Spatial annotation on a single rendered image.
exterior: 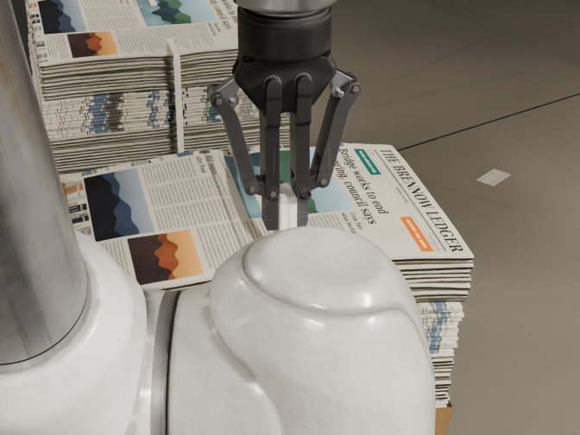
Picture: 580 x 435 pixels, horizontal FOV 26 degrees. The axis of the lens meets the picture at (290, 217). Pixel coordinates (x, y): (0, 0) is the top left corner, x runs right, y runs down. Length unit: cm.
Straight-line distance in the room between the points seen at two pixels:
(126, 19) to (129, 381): 114
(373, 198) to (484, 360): 165
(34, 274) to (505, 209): 298
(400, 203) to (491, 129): 276
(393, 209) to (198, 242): 22
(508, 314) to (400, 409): 232
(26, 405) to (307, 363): 17
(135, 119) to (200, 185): 43
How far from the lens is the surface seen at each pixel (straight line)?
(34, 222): 68
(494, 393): 288
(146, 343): 84
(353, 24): 497
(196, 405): 83
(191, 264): 123
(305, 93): 102
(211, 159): 143
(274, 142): 104
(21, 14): 306
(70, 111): 178
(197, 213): 132
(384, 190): 138
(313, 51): 99
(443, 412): 136
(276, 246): 84
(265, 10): 97
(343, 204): 134
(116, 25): 188
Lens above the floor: 170
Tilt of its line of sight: 29 degrees down
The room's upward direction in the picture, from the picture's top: straight up
